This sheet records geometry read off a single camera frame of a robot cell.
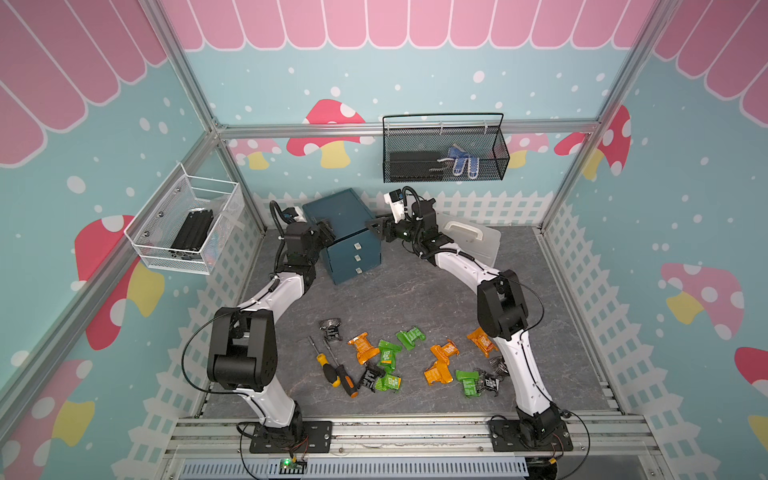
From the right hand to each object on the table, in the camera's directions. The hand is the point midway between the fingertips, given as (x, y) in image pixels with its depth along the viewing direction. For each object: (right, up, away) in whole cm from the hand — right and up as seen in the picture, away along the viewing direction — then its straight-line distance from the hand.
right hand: (369, 221), depth 92 cm
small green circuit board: (-18, -62, -20) cm, 68 cm away
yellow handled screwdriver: (-11, -43, -9) cm, 45 cm away
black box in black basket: (+14, +16, -5) cm, 21 cm away
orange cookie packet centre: (+22, -40, -5) cm, 46 cm away
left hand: (-13, -2, -1) cm, 13 cm away
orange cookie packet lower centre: (+21, -43, -9) cm, 49 cm away
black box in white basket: (-40, -5, -21) cm, 46 cm away
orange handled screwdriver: (-6, -44, -11) cm, 46 cm away
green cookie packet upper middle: (+13, -35, -2) cm, 37 cm away
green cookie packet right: (+28, -45, -11) cm, 54 cm away
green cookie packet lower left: (+6, -46, -11) cm, 47 cm away
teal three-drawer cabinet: (-4, -8, -3) cm, 9 cm away
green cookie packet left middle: (+6, -39, -5) cm, 40 cm away
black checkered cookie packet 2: (+34, -45, -11) cm, 57 cm away
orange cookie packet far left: (-1, -38, -5) cm, 38 cm away
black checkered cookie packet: (+1, -43, -9) cm, 44 cm away
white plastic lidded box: (+36, -5, +8) cm, 37 cm away
